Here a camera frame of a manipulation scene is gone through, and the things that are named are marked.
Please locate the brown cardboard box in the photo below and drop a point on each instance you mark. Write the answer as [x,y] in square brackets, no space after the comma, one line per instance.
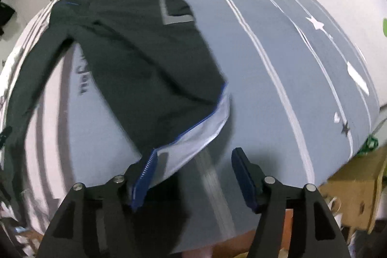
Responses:
[353,191]

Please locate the green apple sticker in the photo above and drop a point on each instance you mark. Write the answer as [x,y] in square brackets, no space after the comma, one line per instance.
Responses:
[385,26]

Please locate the blue striped blanket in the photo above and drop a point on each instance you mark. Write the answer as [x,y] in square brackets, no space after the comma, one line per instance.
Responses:
[272,34]

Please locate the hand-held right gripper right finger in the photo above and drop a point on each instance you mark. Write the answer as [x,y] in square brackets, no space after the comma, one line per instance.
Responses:
[245,179]

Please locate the dark jacket with blue zipper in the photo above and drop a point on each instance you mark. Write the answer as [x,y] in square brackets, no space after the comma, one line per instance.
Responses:
[136,49]

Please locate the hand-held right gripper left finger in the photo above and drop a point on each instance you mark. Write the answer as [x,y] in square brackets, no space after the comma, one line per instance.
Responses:
[144,176]

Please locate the small green object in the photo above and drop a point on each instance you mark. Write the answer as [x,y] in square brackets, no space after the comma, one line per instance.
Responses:
[371,143]

